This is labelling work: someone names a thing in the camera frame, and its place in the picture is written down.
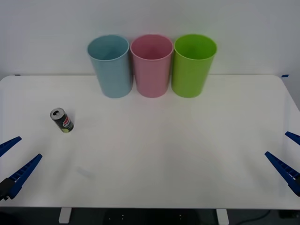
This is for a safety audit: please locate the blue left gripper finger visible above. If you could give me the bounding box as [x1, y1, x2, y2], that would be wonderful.
[0, 153, 43, 201]
[0, 136, 22, 158]

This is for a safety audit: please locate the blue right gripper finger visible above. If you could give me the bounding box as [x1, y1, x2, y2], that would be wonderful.
[264, 151, 300, 197]
[285, 131, 300, 146]

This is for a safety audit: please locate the black drink can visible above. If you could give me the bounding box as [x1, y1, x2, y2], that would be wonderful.
[49, 107, 75, 134]

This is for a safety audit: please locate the white table leg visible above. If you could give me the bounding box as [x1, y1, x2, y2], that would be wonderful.
[58, 208, 72, 224]
[216, 208, 229, 225]

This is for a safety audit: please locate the green plastic bin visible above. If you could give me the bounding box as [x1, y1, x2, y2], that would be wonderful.
[171, 33, 218, 98]

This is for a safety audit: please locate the pale blue plastic bin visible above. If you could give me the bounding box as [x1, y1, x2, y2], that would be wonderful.
[87, 34, 134, 98]

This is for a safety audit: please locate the pink plastic bin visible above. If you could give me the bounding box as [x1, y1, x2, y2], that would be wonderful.
[130, 34, 174, 98]

